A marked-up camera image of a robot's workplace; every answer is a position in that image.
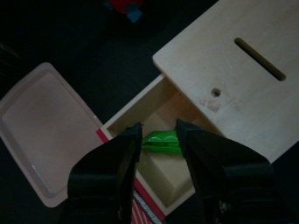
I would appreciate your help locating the red and blue toy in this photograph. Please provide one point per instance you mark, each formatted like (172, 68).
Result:
(124, 5)

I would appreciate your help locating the pink plastic tray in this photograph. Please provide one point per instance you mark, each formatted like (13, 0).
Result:
(46, 125)

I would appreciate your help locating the wooden drawer with red front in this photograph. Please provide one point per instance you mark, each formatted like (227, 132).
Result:
(163, 175)

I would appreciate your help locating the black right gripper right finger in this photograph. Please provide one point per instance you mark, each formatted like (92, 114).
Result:
(225, 175)

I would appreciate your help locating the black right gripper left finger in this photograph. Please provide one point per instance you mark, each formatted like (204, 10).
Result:
(104, 175)

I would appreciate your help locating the green plastic toy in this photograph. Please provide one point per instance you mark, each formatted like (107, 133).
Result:
(159, 145)

